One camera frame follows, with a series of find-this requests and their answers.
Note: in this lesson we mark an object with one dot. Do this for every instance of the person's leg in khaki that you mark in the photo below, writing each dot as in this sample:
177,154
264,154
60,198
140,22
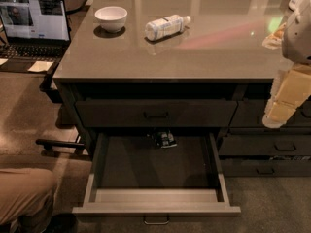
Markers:
27,196

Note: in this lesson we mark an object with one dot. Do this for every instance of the bottom right drawer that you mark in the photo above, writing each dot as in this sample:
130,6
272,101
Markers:
266,168

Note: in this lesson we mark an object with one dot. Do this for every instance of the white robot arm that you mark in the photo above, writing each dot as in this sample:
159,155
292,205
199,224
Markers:
296,42

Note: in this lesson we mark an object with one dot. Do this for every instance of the middle right drawer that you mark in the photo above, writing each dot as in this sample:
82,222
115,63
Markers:
265,145

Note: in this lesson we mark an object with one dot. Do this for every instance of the white paper note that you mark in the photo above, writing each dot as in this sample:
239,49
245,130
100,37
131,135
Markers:
40,66

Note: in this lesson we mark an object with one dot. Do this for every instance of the closed top left drawer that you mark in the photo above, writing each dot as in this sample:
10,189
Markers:
155,113

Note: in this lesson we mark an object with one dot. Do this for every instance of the blue chip bag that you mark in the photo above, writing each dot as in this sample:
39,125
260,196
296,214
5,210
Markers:
164,139

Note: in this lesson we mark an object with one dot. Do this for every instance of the snack bag on counter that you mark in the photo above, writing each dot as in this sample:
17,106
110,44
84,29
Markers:
274,40

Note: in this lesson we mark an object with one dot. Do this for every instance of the open middle drawer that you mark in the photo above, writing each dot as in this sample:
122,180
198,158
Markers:
132,179

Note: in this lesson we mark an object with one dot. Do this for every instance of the clear plastic water bottle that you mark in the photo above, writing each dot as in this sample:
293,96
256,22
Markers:
166,26

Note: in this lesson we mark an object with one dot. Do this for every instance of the top right drawer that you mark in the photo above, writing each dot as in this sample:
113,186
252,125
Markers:
249,113

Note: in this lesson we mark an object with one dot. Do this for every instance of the white ceramic bowl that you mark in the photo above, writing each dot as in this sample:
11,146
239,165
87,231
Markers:
112,19

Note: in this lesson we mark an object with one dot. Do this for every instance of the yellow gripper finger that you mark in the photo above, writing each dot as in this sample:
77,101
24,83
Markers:
290,89

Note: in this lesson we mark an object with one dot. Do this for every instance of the black chair base leg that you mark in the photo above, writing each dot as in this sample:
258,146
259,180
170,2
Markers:
50,144

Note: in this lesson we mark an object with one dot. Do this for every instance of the open black laptop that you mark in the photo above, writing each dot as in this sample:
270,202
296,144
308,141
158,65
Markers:
35,29

